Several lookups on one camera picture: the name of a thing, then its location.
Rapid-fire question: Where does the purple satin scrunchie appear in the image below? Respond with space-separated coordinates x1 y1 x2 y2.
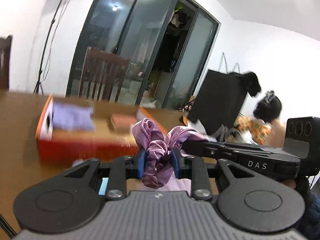
132 118 208 193

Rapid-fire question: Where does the lavender fabric pouch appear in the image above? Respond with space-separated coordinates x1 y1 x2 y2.
53 102 95 131

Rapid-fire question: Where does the red cardboard box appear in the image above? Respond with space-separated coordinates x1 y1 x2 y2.
35 95 155 165

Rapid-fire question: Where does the small pink box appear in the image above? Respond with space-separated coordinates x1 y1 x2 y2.
110 114 137 133

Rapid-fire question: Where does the person with dark hair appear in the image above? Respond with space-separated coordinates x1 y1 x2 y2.
234 90 286 148

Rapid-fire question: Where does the black paper bag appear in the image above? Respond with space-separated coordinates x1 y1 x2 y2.
188 70 247 135

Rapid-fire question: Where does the dark wooden chair centre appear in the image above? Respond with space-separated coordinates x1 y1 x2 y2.
78 47 131 102

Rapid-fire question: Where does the dark wooden chair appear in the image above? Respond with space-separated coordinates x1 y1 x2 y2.
78 47 131 102
0 35 12 90

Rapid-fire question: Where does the sliding glass door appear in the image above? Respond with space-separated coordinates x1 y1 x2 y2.
66 0 219 109

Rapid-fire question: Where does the dark wooden chair left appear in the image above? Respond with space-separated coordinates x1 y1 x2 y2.
0 35 12 90

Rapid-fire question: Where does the studio light on stand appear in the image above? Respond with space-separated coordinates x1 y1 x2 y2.
33 0 91 95

